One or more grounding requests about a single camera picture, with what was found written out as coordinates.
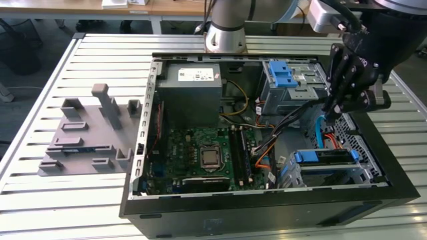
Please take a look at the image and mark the thin black hanging cable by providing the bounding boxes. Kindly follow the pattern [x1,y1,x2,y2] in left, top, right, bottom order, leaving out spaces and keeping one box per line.
[194,0,218,33]

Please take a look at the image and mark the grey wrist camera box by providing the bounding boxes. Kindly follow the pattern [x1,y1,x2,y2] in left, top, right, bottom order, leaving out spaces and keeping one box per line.
[306,0,352,33]

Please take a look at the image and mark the blue data wire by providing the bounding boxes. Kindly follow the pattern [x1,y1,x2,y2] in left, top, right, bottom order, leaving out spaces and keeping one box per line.
[312,113,331,151]

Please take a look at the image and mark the grey power supply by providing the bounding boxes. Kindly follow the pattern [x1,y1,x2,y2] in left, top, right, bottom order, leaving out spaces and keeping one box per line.
[155,62,224,128]

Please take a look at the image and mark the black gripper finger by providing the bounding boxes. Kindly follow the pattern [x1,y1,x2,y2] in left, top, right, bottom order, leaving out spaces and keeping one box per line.
[336,53,371,115]
[323,44,350,126]

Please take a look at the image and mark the black graphics card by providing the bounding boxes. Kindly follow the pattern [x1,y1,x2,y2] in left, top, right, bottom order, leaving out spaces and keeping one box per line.
[182,176,231,193]

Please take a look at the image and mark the blue plastic drive latch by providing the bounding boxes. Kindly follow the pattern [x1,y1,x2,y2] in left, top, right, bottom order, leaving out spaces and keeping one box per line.
[268,60,294,88]

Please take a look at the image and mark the metal disk bay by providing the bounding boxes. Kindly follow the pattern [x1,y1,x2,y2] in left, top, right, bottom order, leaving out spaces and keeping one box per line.
[278,147,383,190]

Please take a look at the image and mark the metal drive cage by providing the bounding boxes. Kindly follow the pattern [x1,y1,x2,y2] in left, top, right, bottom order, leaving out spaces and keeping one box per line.
[259,59,334,117]

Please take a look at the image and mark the black PC case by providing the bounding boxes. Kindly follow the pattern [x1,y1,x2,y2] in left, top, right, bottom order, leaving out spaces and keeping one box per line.
[119,52,420,240]

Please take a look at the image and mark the white furniture foot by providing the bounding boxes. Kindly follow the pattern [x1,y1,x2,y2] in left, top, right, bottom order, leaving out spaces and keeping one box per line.
[0,82,16,103]

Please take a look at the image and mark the silver CPU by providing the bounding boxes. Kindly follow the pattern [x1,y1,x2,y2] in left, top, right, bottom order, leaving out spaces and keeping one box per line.
[202,149,222,167]

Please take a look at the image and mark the white grey wire bundle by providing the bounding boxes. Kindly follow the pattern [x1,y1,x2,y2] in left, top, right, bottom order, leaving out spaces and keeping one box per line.
[219,114,276,130]

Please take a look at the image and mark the green motherboard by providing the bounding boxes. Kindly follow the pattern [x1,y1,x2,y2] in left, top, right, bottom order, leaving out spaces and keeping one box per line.
[145,126,270,195]

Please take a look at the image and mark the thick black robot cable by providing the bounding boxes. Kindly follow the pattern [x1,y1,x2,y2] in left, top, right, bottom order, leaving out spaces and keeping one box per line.
[328,0,364,33]

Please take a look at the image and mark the CPU socket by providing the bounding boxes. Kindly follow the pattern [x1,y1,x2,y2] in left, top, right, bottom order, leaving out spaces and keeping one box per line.
[198,142,226,174]

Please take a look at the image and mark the black mesh bin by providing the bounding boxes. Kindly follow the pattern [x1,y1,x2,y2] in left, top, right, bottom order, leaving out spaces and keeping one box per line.
[0,17,44,76]

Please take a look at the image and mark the installed RAM stick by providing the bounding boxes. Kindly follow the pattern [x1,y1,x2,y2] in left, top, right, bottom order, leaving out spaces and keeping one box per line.
[239,127,254,181]

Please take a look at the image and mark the yellow wire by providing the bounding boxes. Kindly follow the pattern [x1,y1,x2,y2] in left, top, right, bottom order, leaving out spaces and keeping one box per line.
[219,79,250,117]

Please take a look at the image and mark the black cable bundle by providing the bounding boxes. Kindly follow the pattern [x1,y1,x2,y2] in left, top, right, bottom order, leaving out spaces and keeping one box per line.
[258,99,327,156]

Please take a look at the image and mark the black RAM slot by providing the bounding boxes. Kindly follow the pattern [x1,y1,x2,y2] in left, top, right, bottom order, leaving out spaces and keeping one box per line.
[230,126,242,185]

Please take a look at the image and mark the orange front panel wire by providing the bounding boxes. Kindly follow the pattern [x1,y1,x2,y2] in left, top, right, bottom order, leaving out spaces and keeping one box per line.
[255,147,275,171]

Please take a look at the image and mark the orange power wire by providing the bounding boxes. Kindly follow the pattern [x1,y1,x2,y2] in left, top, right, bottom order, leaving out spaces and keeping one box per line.
[322,132,348,152]

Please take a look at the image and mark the wooden desk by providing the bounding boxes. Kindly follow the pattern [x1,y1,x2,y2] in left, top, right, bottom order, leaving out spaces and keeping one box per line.
[0,0,355,38]

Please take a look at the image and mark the grey parts rack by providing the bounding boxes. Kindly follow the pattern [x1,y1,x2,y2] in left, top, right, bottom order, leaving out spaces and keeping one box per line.
[36,83,144,177]

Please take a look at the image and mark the large white box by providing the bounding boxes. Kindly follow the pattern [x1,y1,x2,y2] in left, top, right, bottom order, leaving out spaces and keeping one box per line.
[101,0,129,10]

